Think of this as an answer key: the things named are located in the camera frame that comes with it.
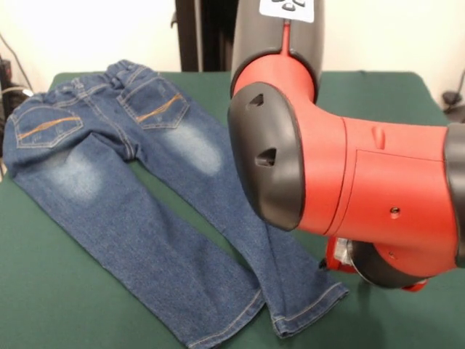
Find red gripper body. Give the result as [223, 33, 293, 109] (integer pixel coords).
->
[324, 236, 430, 293]

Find blue denim jeans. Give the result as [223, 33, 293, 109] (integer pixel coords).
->
[1, 60, 350, 348]

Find dark green table cloth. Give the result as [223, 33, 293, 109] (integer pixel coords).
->
[0, 71, 465, 349]

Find dark grey stand foot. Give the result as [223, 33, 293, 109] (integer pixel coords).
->
[441, 90, 465, 124]

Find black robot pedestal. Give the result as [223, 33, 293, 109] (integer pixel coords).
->
[170, 0, 239, 73]

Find black cable tangle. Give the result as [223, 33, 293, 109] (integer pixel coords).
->
[0, 54, 41, 121]

